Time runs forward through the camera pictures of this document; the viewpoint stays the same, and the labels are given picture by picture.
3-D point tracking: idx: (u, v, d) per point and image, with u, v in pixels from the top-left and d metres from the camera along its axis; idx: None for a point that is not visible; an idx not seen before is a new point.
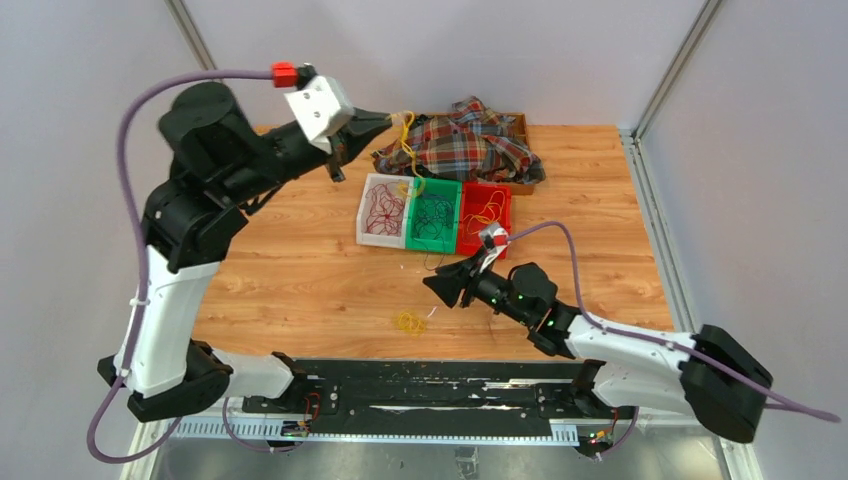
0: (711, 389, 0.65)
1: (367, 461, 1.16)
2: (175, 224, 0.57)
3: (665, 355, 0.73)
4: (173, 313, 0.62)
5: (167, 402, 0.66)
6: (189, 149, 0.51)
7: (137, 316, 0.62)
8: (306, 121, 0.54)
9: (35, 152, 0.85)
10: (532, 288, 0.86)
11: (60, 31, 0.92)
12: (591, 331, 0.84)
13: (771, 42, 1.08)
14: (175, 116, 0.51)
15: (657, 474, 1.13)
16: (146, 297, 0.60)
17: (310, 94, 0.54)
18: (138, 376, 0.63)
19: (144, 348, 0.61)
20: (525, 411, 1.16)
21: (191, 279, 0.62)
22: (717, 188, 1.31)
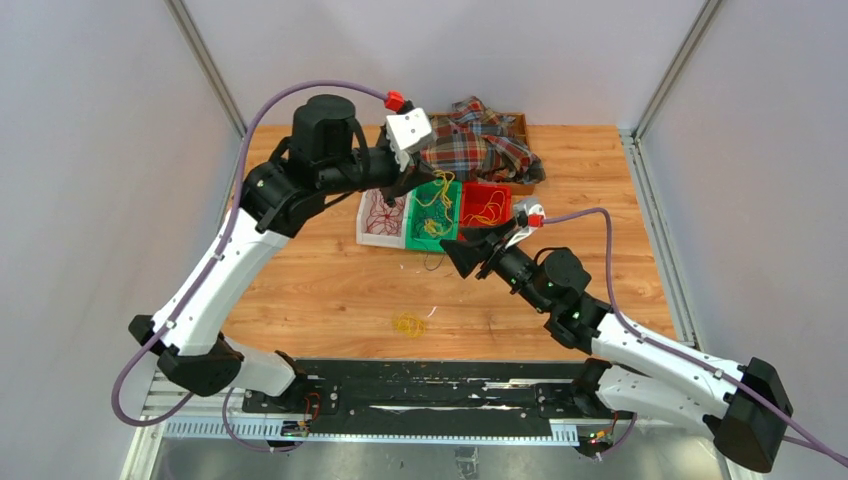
0: (757, 428, 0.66)
1: (367, 461, 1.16)
2: (274, 194, 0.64)
3: (710, 382, 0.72)
4: (236, 277, 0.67)
5: (193, 370, 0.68)
6: (316, 137, 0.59)
7: (204, 269, 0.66)
8: (399, 135, 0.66)
9: (33, 148, 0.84)
10: (566, 277, 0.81)
11: (59, 27, 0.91)
12: (625, 336, 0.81)
13: (771, 43, 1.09)
14: (309, 107, 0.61)
15: (657, 474, 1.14)
16: (222, 252, 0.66)
17: (410, 117, 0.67)
18: (184, 329, 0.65)
19: (201, 302, 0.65)
20: (525, 411, 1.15)
21: (264, 247, 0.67)
22: (717, 188, 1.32)
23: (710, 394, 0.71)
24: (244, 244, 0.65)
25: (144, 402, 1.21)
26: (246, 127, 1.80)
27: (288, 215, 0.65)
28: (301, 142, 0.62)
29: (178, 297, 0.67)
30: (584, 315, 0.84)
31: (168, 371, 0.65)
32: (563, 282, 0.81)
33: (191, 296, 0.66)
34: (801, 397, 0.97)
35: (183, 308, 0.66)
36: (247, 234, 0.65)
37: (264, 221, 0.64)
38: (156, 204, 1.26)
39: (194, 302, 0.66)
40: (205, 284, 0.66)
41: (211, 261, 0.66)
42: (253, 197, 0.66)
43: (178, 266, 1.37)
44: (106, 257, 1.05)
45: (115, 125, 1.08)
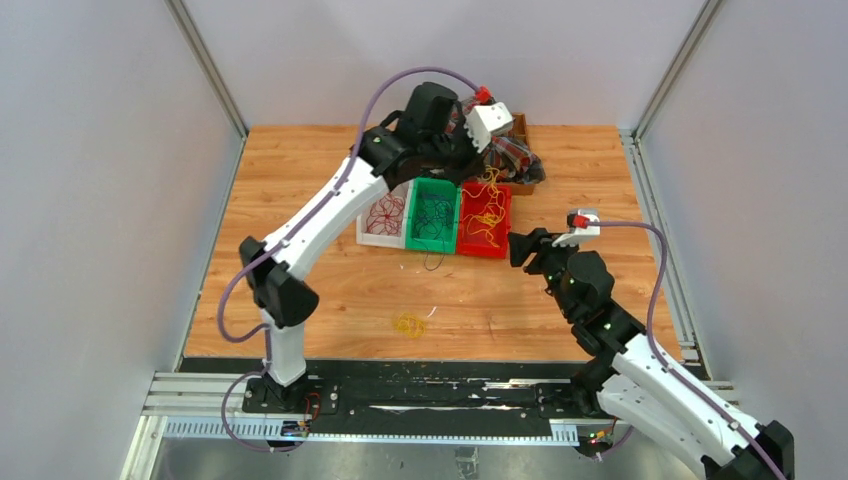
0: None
1: (367, 461, 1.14)
2: (387, 148, 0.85)
3: (723, 429, 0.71)
4: (343, 214, 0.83)
5: (293, 289, 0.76)
6: (430, 109, 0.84)
7: (322, 202, 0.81)
8: (489, 121, 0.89)
9: (32, 148, 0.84)
10: (588, 275, 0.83)
11: (58, 25, 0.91)
12: (650, 360, 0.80)
13: (771, 43, 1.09)
14: (424, 88, 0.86)
15: (658, 474, 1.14)
16: (339, 190, 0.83)
17: (495, 110, 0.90)
18: (297, 247, 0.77)
19: (317, 225, 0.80)
20: (525, 411, 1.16)
21: (371, 192, 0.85)
22: (717, 188, 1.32)
23: (718, 441, 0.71)
24: (359, 184, 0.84)
25: (143, 402, 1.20)
26: (246, 127, 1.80)
27: (395, 167, 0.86)
28: (415, 113, 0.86)
29: (292, 223, 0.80)
30: (616, 328, 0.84)
31: (276, 281, 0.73)
32: (582, 277, 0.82)
33: (305, 223, 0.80)
34: (800, 395, 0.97)
35: (298, 231, 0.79)
36: (362, 177, 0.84)
37: (380, 166, 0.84)
38: (156, 204, 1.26)
39: (307, 227, 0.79)
40: (320, 213, 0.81)
41: (329, 194, 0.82)
42: (368, 150, 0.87)
43: (179, 266, 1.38)
44: (104, 256, 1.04)
45: (115, 125, 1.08)
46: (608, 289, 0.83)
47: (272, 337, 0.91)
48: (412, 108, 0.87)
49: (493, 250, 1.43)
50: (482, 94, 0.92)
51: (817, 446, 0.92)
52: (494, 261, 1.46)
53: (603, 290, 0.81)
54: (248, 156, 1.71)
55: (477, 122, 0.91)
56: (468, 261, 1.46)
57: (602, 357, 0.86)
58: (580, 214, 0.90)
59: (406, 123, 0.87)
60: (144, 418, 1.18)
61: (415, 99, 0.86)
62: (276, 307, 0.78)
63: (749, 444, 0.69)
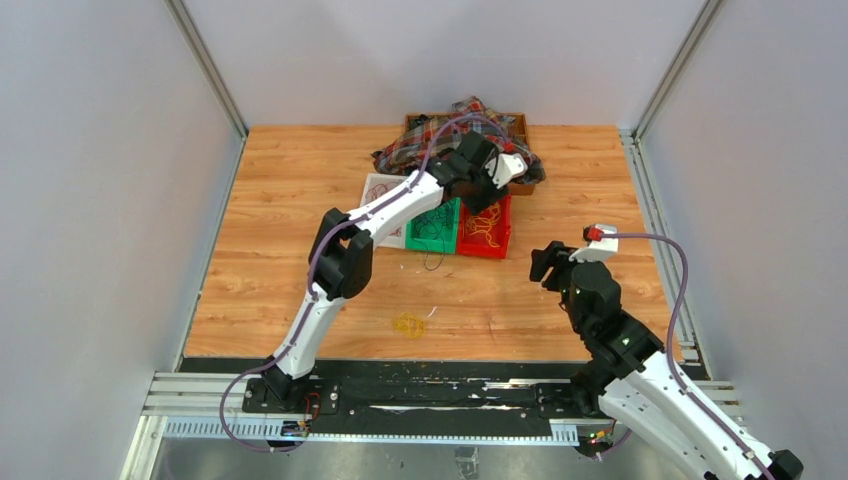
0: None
1: (367, 461, 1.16)
2: (442, 174, 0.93)
3: (738, 457, 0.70)
4: (412, 207, 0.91)
5: (365, 259, 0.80)
6: (480, 147, 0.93)
7: (399, 193, 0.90)
8: (511, 166, 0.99)
9: (31, 147, 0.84)
10: (593, 283, 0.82)
11: (58, 27, 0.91)
12: (668, 381, 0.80)
13: (771, 44, 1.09)
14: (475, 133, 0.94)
15: (657, 474, 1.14)
16: (413, 187, 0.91)
17: (517, 160, 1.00)
18: (376, 224, 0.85)
19: (394, 208, 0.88)
20: (525, 411, 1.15)
21: (428, 200, 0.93)
22: (717, 188, 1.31)
23: (731, 469, 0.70)
24: (429, 188, 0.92)
25: (144, 402, 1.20)
26: (246, 127, 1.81)
27: (448, 189, 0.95)
28: (466, 149, 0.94)
29: (373, 204, 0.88)
30: (633, 344, 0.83)
31: (354, 247, 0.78)
32: (588, 287, 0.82)
33: (384, 205, 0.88)
34: (800, 397, 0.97)
35: (379, 210, 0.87)
36: (431, 185, 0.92)
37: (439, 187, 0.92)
38: (156, 204, 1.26)
39: (386, 209, 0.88)
40: (398, 201, 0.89)
41: (407, 186, 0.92)
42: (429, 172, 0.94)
43: (179, 266, 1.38)
44: (105, 256, 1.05)
45: (115, 125, 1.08)
46: (615, 297, 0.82)
47: (312, 313, 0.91)
48: (466, 144, 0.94)
49: (493, 250, 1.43)
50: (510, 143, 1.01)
51: (816, 447, 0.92)
52: (494, 261, 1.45)
53: (609, 298, 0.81)
54: (248, 156, 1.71)
55: (502, 165, 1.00)
56: (468, 261, 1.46)
57: (616, 371, 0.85)
58: (596, 227, 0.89)
59: (457, 155, 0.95)
60: (143, 418, 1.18)
61: (467, 136, 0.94)
62: (340, 276, 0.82)
63: (763, 474, 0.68)
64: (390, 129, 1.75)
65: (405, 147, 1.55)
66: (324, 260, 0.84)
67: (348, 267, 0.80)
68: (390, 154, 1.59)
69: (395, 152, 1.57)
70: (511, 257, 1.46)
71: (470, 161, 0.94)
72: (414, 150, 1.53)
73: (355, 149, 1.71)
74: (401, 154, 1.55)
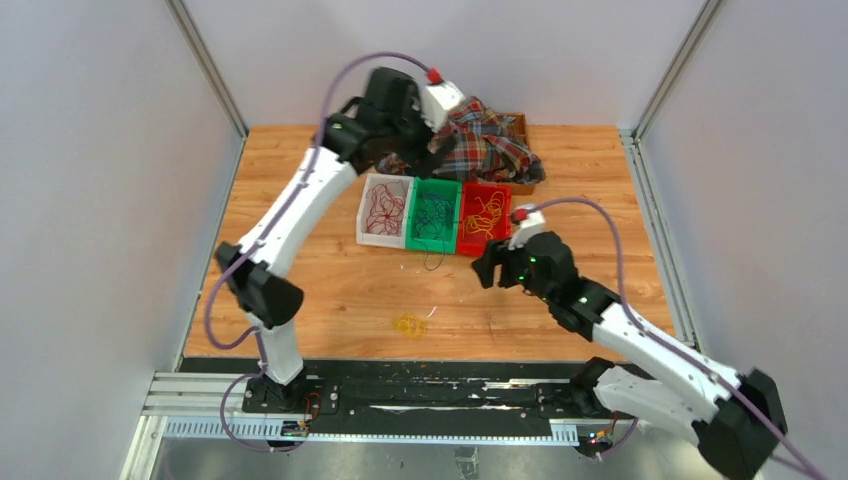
0: (742, 437, 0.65)
1: (367, 461, 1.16)
2: (354, 129, 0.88)
3: (704, 383, 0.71)
4: (314, 205, 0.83)
5: (277, 287, 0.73)
6: (387, 89, 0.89)
7: (292, 196, 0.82)
8: (442, 100, 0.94)
9: (31, 147, 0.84)
10: (545, 248, 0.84)
11: (58, 28, 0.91)
12: (627, 327, 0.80)
13: (771, 45, 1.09)
14: (377, 77, 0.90)
15: (657, 474, 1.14)
16: (306, 181, 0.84)
17: (448, 89, 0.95)
18: (274, 244, 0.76)
19: (287, 223, 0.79)
20: (525, 411, 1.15)
21: (340, 178, 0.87)
22: (717, 188, 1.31)
23: (700, 396, 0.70)
24: (325, 174, 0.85)
25: (144, 402, 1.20)
26: (246, 127, 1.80)
27: (363, 148, 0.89)
28: (374, 96, 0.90)
29: (265, 223, 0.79)
30: (591, 302, 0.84)
31: (256, 282, 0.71)
32: (540, 253, 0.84)
33: (279, 219, 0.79)
34: (799, 397, 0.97)
35: (272, 229, 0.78)
36: (330, 166, 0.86)
37: (344, 154, 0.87)
38: (155, 203, 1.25)
39: (281, 223, 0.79)
40: (292, 207, 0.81)
41: (299, 187, 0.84)
42: (330, 137, 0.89)
43: (178, 265, 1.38)
44: (104, 257, 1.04)
45: (115, 125, 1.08)
46: (568, 260, 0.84)
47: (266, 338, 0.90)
48: (372, 91, 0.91)
49: None
50: (433, 76, 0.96)
51: (818, 447, 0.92)
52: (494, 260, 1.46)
53: (561, 259, 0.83)
54: (248, 156, 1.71)
55: (429, 102, 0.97)
56: (468, 261, 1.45)
57: (582, 331, 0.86)
58: (519, 209, 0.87)
59: (367, 106, 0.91)
60: (144, 418, 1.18)
61: (372, 83, 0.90)
62: (263, 310, 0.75)
63: (731, 393, 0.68)
64: None
65: None
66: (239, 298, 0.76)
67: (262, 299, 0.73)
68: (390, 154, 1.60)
69: None
70: None
71: (378, 110, 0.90)
72: None
73: None
74: None
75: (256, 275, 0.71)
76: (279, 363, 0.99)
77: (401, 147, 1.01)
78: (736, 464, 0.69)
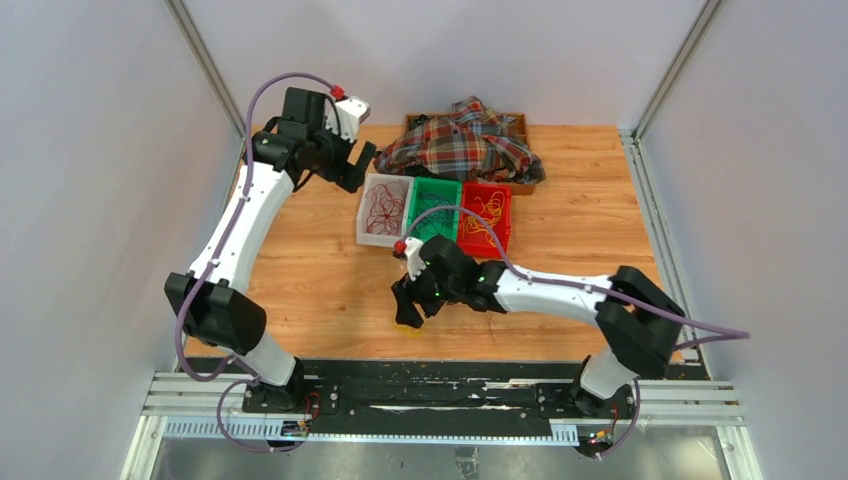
0: (625, 327, 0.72)
1: (367, 461, 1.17)
2: (284, 141, 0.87)
3: (583, 297, 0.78)
4: (262, 217, 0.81)
5: (239, 304, 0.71)
6: (306, 104, 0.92)
7: (236, 211, 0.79)
8: (351, 112, 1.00)
9: (30, 147, 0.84)
10: (431, 251, 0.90)
11: (58, 28, 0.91)
12: (518, 282, 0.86)
13: (771, 45, 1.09)
14: (290, 98, 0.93)
15: (657, 474, 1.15)
16: (248, 195, 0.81)
17: (354, 101, 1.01)
18: (229, 261, 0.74)
19: (238, 239, 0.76)
20: (525, 411, 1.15)
21: (281, 188, 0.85)
22: (717, 188, 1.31)
23: (586, 309, 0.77)
24: (267, 184, 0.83)
25: (144, 402, 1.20)
26: (247, 127, 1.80)
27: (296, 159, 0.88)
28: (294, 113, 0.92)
29: (215, 243, 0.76)
30: (489, 274, 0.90)
31: (220, 303, 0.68)
32: (428, 253, 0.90)
33: (228, 237, 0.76)
34: (799, 397, 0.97)
35: (222, 247, 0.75)
36: (268, 176, 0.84)
37: (280, 161, 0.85)
38: (154, 203, 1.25)
39: (232, 240, 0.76)
40: (240, 221, 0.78)
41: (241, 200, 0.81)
42: (259, 153, 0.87)
43: (178, 265, 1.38)
44: (104, 257, 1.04)
45: (115, 125, 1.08)
46: (455, 249, 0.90)
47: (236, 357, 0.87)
48: (289, 109, 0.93)
49: (493, 250, 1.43)
50: (337, 92, 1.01)
51: (819, 447, 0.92)
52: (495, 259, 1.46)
53: (448, 253, 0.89)
54: None
55: (341, 117, 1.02)
56: None
57: (495, 307, 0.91)
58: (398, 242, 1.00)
59: (288, 122, 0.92)
60: (144, 418, 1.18)
61: (288, 102, 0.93)
62: (228, 332, 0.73)
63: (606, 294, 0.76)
64: (390, 130, 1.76)
65: (405, 147, 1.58)
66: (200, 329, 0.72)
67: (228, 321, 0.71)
68: (390, 154, 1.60)
69: (395, 151, 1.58)
70: (511, 257, 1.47)
71: (301, 123, 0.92)
72: (414, 149, 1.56)
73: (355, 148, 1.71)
74: (401, 153, 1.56)
75: (219, 295, 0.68)
76: (266, 374, 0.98)
77: (325, 163, 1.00)
78: (646, 358, 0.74)
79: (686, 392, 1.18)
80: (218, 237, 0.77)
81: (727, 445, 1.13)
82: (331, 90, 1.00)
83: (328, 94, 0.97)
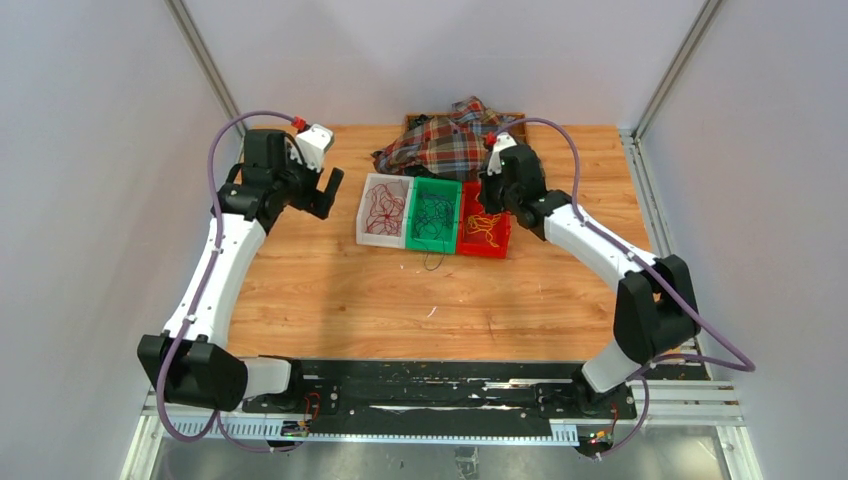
0: (641, 306, 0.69)
1: (367, 461, 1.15)
2: (252, 192, 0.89)
3: (620, 261, 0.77)
4: (236, 267, 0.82)
5: (220, 360, 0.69)
6: (267, 148, 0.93)
7: (210, 264, 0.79)
8: (316, 143, 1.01)
9: (29, 147, 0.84)
10: (511, 149, 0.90)
11: (56, 29, 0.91)
12: (571, 219, 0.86)
13: (772, 45, 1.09)
14: (250, 142, 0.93)
15: (657, 474, 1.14)
16: (221, 247, 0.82)
17: (316, 130, 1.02)
18: (205, 316, 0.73)
19: (213, 294, 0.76)
20: (525, 411, 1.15)
21: (252, 237, 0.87)
22: (717, 188, 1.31)
23: (614, 270, 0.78)
24: (239, 235, 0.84)
25: (144, 402, 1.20)
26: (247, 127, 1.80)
27: (266, 208, 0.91)
28: (257, 158, 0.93)
29: (189, 300, 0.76)
30: (548, 202, 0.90)
31: (199, 360, 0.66)
32: (508, 152, 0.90)
33: (203, 292, 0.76)
34: (799, 396, 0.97)
35: (198, 302, 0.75)
36: (239, 227, 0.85)
37: (251, 212, 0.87)
38: (153, 202, 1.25)
39: (208, 294, 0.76)
40: (215, 273, 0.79)
41: (214, 254, 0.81)
42: (229, 207, 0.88)
43: (179, 265, 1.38)
44: (105, 257, 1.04)
45: (115, 125, 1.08)
46: (532, 163, 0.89)
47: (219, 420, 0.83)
48: (251, 154, 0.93)
49: (493, 250, 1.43)
50: (298, 123, 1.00)
51: (820, 448, 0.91)
52: (495, 257, 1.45)
53: (525, 160, 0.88)
54: None
55: (307, 148, 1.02)
56: (468, 261, 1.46)
57: (535, 229, 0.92)
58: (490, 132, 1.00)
59: (252, 169, 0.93)
60: (143, 418, 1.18)
61: (249, 147, 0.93)
62: (208, 393, 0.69)
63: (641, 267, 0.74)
64: (390, 130, 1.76)
65: (405, 146, 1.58)
66: (181, 392, 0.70)
67: (212, 379, 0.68)
68: (390, 154, 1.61)
69: (394, 151, 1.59)
70: (511, 257, 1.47)
71: (265, 168, 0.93)
72: (414, 149, 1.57)
73: (355, 149, 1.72)
74: (401, 153, 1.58)
75: (198, 352, 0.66)
76: (263, 392, 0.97)
77: (293, 196, 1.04)
78: (638, 342, 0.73)
79: (686, 392, 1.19)
80: (192, 292, 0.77)
81: (727, 445, 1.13)
82: (292, 122, 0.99)
83: (288, 131, 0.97)
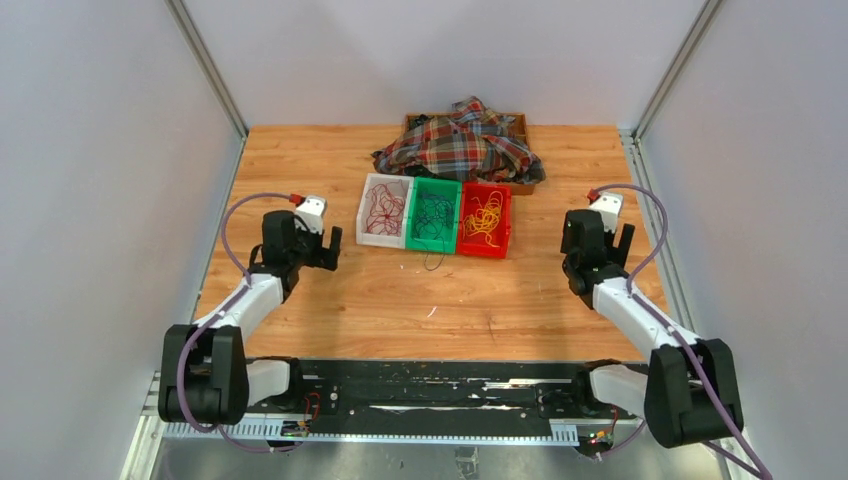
0: (671, 379, 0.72)
1: (367, 461, 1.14)
2: (273, 270, 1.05)
3: (660, 335, 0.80)
4: (258, 301, 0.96)
5: (237, 354, 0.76)
6: (281, 233, 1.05)
7: (240, 291, 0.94)
8: (312, 212, 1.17)
9: (29, 147, 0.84)
10: (582, 216, 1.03)
11: (56, 31, 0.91)
12: (619, 290, 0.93)
13: (771, 46, 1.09)
14: (268, 225, 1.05)
15: (657, 474, 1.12)
16: (250, 284, 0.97)
17: (311, 201, 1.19)
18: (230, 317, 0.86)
19: (241, 305, 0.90)
20: (525, 411, 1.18)
21: (272, 289, 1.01)
22: (718, 186, 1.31)
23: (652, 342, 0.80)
24: (266, 281, 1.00)
25: (144, 402, 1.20)
26: (246, 127, 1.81)
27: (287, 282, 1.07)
28: (275, 240, 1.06)
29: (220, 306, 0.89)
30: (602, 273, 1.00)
31: (221, 342, 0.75)
32: (579, 219, 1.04)
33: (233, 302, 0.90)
34: (799, 395, 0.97)
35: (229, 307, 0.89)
36: (265, 281, 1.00)
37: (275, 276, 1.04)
38: (153, 202, 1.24)
39: (236, 303, 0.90)
40: (242, 298, 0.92)
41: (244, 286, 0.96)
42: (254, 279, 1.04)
43: (179, 265, 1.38)
44: (105, 256, 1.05)
45: (115, 126, 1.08)
46: (595, 232, 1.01)
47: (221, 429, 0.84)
48: (268, 237, 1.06)
49: (493, 250, 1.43)
50: (295, 198, 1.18)
51: (820, 448, 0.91)
52: (495, 257, 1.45)
53: (592, 228, 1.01)
54: (248, 156, 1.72)
55: (307, 218, 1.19)
56: (468, 261, 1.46)
57: (584, 295, 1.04)
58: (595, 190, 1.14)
59: (271, 248, 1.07)
60: (144, 418, 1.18)
61: (268, 232, 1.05)
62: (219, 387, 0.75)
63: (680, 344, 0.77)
64: (390, 130, 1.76)
65: (405, 147, 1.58)
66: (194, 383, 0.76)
67: (226, 369, 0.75)
68: (390, 154, 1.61)
69: (394, 151, 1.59)
70: (511, 257, 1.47)
71: (281, 248, 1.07)
72: (414, 149, 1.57)
73: (355, 149, 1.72)
74: (401, 153, 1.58)
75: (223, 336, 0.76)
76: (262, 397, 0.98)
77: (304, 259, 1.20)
78: (667, 420, 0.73)
79: None
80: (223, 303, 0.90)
81: (727, 445, 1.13)
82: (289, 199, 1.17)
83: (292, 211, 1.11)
